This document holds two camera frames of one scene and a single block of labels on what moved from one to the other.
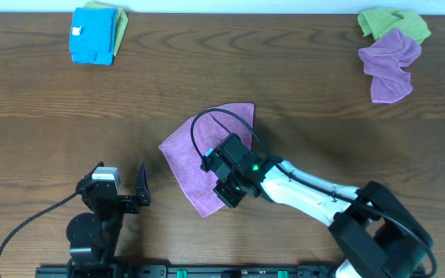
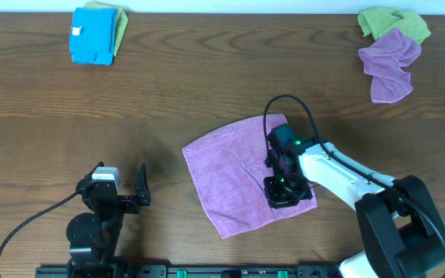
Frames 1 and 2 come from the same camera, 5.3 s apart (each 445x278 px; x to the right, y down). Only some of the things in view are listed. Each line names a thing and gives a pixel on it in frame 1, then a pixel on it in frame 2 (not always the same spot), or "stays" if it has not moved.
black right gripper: [227, 191] to [287, 195]
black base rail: [100, 269] stays
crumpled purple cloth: [384, 59] stays
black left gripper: [122, 200] stays
